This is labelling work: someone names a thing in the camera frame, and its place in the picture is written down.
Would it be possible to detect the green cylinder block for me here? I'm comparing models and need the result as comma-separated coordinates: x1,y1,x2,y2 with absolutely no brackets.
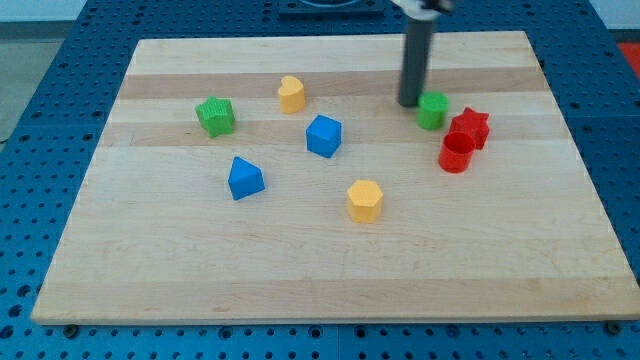
416,92,449,130

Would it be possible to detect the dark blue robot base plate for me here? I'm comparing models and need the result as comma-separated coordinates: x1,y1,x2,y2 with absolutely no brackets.
276,0,388,18

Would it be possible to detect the yellow hexagon block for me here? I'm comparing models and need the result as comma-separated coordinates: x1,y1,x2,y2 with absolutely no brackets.
347,180,384,223

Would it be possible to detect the blue cube block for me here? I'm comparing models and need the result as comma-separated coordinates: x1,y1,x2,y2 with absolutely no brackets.
305,115,342,158

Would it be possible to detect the red star block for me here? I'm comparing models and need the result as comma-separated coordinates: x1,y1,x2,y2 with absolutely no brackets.
449,107,491,150

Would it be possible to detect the red cylinder block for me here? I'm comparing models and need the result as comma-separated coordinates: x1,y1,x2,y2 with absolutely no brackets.
438,132,476,173

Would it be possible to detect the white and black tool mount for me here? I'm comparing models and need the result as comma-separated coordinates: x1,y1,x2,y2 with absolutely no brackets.
392,0,455,20

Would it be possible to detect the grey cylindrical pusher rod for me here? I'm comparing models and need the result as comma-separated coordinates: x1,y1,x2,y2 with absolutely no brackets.
398,18,435,107

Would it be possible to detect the yellow heart block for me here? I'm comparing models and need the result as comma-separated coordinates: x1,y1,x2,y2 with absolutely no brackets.
278,75,306,114

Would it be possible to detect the blue triangular block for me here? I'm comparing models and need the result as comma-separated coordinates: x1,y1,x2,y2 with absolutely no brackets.
228,156,265,200

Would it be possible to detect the green star block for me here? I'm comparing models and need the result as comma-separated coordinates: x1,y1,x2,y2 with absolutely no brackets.
195,97,235,138

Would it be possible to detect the wooden board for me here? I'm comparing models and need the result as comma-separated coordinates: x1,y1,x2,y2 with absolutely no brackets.
31,31,639,326

